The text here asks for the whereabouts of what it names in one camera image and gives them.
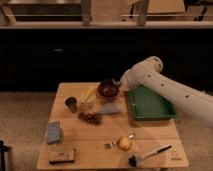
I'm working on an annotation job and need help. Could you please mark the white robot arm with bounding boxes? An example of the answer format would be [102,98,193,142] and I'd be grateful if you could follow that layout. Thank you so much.
[120,56,213,127]

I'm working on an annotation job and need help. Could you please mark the dark metal cup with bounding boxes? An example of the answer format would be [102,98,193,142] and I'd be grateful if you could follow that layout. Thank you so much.
[65,97,77,113]

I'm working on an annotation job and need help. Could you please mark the black white brush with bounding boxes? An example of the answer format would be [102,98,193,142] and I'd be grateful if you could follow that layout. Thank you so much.
[128,145,171,167]

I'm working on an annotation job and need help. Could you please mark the brown wooden block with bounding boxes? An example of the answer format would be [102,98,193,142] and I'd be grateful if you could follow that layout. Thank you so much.
[49,149,76,164]

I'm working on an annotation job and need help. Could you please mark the green plastic tray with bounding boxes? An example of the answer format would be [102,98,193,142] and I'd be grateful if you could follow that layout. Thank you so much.
[126,86,177,121]

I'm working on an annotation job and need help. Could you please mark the dark red bowl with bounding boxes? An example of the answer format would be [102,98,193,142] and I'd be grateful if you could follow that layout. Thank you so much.
[98,79,120,97]

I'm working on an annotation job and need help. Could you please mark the wooden shelf rail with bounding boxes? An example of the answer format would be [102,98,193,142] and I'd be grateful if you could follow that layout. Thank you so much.
[0,0,213,29]

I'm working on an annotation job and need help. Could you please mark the bunch of brown grapes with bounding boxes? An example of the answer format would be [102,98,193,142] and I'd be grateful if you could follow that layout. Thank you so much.
[79,112,102,125]

